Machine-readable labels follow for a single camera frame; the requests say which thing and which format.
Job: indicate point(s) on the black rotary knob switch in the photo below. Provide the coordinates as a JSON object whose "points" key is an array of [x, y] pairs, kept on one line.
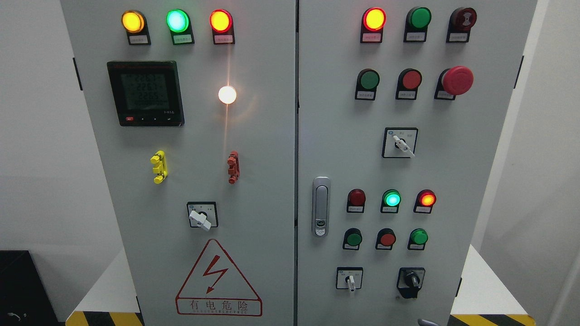
{"points": [[410, 281]]}

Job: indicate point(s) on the red push button lower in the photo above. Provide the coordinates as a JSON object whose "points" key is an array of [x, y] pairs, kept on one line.
{"points": [[385, 240]]}

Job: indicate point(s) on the white platform with hazard stripes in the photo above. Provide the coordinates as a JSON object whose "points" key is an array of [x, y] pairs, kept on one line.
{"points": [[483, 300]]}

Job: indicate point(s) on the green push button upper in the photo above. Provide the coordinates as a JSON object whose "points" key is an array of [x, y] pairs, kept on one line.
{"points": [[366, 85]]}

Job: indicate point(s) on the red terminal connector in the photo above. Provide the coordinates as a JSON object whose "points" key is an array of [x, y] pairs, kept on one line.
{"points": [[233, 167]]}

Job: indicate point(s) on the grey electrical cabinet right door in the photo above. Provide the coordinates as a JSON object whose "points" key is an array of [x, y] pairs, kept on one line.
{"points": [[342, 138]]}

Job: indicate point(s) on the yellow terminal connector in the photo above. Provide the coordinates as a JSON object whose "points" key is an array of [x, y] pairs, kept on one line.
{"points": [[159, 166]]}

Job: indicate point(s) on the red electrical hazard warning sign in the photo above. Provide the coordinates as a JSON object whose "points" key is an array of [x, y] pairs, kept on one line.
{"points": [[215, 286]]}

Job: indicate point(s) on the dark red buzzer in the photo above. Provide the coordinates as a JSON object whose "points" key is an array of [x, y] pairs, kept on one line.
{"points": [[460, 24]]}

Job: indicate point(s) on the red lit indicator light right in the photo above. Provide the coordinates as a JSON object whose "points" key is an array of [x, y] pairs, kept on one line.
{"points": [[372, 24]]}

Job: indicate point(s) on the black digital power meter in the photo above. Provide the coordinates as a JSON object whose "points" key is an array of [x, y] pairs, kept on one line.
{"points": [[146, 93]]}

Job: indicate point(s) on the white selector switch left door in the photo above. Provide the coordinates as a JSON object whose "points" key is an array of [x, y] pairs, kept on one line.
{"points": [[202, 214]]}

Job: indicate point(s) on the white selector switch lower right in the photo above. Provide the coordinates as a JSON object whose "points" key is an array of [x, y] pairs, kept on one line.
{"points": [[349, 278]]}

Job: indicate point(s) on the red lit indicator light left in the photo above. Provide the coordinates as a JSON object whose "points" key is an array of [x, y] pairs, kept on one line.
{"points": [[221, 23]]}

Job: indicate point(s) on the red emergency stop button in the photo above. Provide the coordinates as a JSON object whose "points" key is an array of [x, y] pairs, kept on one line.
{"points": [[453, 82]]}

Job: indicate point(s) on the silver door handle lock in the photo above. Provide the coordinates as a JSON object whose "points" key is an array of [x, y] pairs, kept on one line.
{"points": [[319, 210]]}

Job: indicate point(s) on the red push button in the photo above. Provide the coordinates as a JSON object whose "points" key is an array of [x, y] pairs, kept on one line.
{"points": [[385, 240], [408, 84]]}

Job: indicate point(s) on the green lit indicator light middle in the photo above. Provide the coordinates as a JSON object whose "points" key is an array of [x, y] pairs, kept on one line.
{"points": [[390, 201]]}

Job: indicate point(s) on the green illuminated push button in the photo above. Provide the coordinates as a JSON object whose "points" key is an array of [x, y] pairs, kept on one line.
{"points": [[417, 239]]}

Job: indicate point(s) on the green lit indicator light top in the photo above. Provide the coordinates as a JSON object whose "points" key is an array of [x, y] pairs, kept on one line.
{"points": [[179, 25]]}

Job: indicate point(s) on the white selector switch upper right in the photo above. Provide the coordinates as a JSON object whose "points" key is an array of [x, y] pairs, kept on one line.
{"points": [[399, 142]]}

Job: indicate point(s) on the black box lower left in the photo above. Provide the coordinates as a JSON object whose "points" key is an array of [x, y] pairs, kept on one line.
{"points": [[23, 299]]}

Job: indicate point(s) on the green lit indicator light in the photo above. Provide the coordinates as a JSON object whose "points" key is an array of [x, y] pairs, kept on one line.
{"points": [[179, 25], [390, 201]]}

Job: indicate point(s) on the grey electrical cabinet left door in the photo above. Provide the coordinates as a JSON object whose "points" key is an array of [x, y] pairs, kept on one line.
{"points": [[256, 214]]}

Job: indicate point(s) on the yellow indicator light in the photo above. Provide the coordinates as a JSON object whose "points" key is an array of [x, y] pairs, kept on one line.
{"points": [[136, 27]]}

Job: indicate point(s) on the grey electrical cabinet door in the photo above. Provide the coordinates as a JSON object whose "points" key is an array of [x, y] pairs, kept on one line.
{"points": [[342, 138], [256, 214]]}

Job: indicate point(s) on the white lit indicator light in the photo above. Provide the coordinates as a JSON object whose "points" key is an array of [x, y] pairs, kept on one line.
{"points": [[227, 94]]}

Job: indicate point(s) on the dark red indicator light left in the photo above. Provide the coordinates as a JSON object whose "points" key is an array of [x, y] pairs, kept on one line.
{"points": [[356, 201]]}

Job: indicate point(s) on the white selector switch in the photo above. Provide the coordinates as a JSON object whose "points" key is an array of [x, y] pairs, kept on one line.
{"points": [[349, 278], [399, 142]]}

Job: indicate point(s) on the green unlit indicator light top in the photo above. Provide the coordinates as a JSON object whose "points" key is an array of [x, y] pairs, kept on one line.
{"points": [[416, 25]]}

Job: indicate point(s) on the red lit indicator light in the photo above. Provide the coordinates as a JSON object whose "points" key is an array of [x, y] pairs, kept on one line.
{"points": [[372, 24], [221, 23]]}

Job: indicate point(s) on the green push button lower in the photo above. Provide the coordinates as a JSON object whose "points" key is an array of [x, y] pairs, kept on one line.
{"points": [[352, 239]]}

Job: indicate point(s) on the red push button upper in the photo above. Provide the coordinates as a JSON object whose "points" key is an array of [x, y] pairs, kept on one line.
{"points": [[408, 84]]}

